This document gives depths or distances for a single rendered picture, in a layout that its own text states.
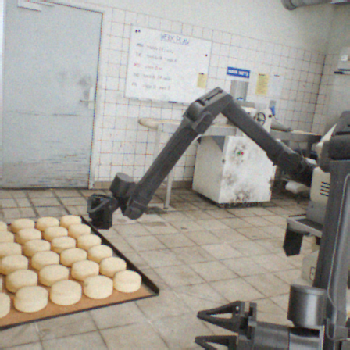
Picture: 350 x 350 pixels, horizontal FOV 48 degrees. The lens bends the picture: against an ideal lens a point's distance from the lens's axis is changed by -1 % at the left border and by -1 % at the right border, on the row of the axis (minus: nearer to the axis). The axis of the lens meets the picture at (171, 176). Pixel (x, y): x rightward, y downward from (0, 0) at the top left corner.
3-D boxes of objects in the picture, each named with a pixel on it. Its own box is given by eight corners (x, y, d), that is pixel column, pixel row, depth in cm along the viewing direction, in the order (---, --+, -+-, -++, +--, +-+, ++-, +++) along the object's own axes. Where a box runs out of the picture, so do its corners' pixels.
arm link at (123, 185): (138, 220, 129) (132, 205, 136) (153, 191, 125) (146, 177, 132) (105, 212, 123) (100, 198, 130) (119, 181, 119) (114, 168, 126)
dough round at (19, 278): (17, 276, 70) (17, 266, 69) (42, 283, 69) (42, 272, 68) (-1, 289, 65) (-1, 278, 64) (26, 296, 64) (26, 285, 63)
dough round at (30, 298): (11, 298, 63) (12, 287, 62) (43, 294, 65) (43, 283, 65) (17, 316, 59) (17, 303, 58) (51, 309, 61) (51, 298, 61)
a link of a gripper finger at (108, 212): (77, 212, 111) (91, 201, 119) (77, 235, 113) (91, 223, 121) (100, 216, 109) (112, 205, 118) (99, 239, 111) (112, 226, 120)
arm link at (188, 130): (218, 119, 119) (204, 106, 128) (205, 109, 116) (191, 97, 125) (138, 226, 129) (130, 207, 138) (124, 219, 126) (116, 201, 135)
